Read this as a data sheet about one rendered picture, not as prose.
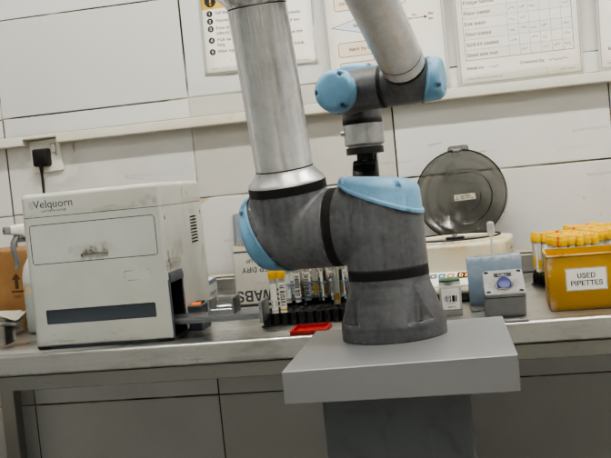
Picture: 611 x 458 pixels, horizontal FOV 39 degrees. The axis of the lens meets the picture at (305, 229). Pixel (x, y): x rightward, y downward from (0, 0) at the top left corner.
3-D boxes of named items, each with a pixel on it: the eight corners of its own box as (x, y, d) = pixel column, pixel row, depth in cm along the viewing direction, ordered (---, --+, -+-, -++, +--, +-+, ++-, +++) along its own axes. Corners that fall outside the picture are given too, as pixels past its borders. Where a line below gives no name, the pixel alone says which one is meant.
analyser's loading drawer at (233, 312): (157, 330, 165) (155, 303, 165) (168, 324, 172) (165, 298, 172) (263, 323, 162) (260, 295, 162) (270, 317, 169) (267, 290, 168)
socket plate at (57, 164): (31, 174, 233) (27, 141, 232) (34, 174, 234) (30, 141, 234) (62, 170, 231) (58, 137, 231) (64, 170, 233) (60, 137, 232)
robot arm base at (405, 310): (437, 342, 116) (430, 268, 116) (329, 347, 121) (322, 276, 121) (455, 322, 131) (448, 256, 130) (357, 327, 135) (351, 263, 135)
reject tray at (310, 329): (289, 335, 157) (289, 331, 157) (295, 329, 164) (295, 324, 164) (326, 333, 156) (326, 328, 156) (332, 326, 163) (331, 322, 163)
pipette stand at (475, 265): (471, 312, 164) (466, 259, 163) (469, 306, 170) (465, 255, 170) (525, 308, 162) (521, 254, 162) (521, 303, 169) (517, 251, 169)
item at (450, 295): (441, 316, 162) (437, 281, 161) (441, 313, 166) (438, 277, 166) (463, 315, 161) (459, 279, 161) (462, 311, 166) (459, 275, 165)
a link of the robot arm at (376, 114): (328, 65, 161) (344, 69, 169) (335, 125, 161) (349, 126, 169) (369, 60, 158) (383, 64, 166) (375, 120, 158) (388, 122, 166)
